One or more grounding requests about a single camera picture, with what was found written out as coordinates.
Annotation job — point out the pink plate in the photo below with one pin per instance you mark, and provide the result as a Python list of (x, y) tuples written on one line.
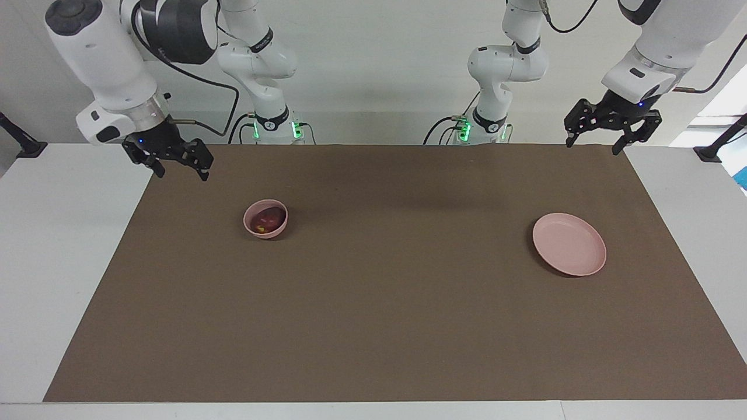
[(569, 245)]

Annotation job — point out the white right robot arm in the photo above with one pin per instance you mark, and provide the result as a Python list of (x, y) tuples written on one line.
[(99, 52)]

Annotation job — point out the blue object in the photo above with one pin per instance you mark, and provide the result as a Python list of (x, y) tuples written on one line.
[(742, 178)]

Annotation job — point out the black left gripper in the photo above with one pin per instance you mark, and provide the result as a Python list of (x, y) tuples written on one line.
[(630, 111)]

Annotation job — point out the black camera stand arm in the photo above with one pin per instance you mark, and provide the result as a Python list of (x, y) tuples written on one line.
[(712, 150), (26, 146)]

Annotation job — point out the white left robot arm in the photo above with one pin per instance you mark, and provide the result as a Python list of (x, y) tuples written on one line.
[(502, 64)]

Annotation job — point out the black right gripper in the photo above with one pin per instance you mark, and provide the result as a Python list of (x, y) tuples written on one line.
[(159, 140)]

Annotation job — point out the small pink bowl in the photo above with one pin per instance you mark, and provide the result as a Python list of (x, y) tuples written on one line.
[(265, 234)]

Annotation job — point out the dark red apple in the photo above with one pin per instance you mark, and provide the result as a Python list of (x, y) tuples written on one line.
[(268, 220)]

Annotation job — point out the brown table mat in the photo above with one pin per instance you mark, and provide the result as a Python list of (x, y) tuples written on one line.
[(379, 303)]

